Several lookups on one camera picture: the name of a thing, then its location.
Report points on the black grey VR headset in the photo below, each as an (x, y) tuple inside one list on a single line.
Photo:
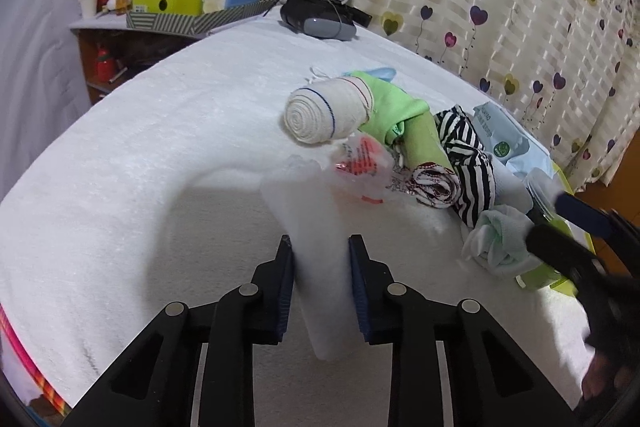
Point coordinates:
[(324, 19)]

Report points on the striped tray box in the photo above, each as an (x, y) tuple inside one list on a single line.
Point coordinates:
[(194, 25)]

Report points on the green cloth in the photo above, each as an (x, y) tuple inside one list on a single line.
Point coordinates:
[(398, 118)]

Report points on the clear plastic bag red print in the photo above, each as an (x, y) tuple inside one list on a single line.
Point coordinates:
[(363, 168)]

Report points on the person right hand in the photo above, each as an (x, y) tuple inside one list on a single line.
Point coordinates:
[(603, 374)]

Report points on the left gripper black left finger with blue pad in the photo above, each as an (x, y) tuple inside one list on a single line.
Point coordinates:
[(195, 363)]

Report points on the black white striped cloth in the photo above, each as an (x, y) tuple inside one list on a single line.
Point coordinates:
[(471, 163)]

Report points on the blue wet wipes pack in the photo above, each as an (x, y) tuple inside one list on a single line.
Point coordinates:
[(509, 142)]

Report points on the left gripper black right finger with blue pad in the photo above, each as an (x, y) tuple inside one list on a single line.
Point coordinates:
[(461, 347)]

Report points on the brown wooden wardrobe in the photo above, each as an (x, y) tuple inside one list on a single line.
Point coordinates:
[(622, 196)]

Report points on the rolled white bandage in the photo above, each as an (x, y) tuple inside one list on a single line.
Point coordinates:
[(328, 110)]

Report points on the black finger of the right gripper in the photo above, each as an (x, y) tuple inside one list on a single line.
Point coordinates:
[(565, 255), (587, 218)]

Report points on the wooden side table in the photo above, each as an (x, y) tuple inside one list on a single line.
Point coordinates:
[(111, 53)]

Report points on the white paper cup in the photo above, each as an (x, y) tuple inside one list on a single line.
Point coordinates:
[(88, 8)]

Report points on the light blue face mask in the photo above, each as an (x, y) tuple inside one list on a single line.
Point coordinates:
[(386, 74)]

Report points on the lime white storage box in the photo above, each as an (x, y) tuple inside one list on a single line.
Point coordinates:
[(544, 190)]

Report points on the red white patterned cloth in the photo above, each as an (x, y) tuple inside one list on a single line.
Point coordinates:
[(434, 185)]

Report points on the heart patterned curtain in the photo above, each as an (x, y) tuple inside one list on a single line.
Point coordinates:
[(567, 70)]

